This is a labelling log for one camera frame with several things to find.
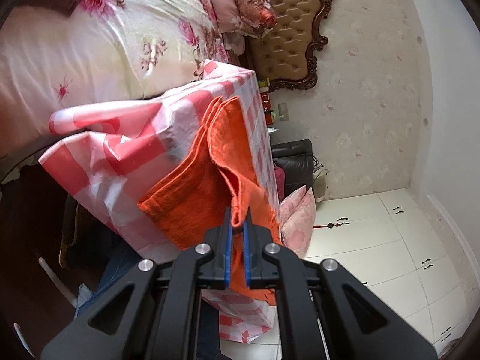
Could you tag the pink folded quilt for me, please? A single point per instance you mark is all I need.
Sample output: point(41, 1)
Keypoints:
point(215, 0)

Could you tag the pink checked tablecloth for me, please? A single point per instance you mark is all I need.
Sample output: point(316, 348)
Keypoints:
point(112, 157)

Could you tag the yellow green box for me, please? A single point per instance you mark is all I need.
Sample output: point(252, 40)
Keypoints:
point(264, 82)

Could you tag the white chair leg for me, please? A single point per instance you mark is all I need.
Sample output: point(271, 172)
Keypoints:
point(56, 279)

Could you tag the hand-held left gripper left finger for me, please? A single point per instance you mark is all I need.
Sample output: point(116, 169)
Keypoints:
point(227, 255)

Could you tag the red tassel ornament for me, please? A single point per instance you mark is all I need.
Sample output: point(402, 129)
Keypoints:
point(332, 225)

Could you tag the wall socket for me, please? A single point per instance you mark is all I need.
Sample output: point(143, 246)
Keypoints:
point(283, 111)

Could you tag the tufted leather headboard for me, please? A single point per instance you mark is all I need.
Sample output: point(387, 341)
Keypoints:
point(288, 26)

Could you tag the blue denim cloth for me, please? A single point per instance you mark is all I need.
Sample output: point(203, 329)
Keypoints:
point(112, 270)

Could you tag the white wardrobe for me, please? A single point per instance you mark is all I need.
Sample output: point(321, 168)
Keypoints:
point(375, 251)

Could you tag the magenta cushion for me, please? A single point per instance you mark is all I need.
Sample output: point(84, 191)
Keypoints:
point(280, 180)

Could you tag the dark bag with yellow trim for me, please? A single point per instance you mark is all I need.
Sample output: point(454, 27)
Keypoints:
point(82, 232)

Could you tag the black leather chair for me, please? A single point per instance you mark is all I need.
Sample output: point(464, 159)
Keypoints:
point(296, 157)

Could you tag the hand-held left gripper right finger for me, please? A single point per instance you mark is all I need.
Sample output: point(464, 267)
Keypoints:
point(247, 255)

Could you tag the pink floral pillow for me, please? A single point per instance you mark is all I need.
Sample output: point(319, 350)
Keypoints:
point(298, 221)

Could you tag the floral red pillows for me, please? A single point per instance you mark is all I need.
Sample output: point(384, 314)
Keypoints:
point(249, 0)

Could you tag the floral bed sheet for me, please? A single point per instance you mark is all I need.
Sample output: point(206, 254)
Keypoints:
point(75, 52)

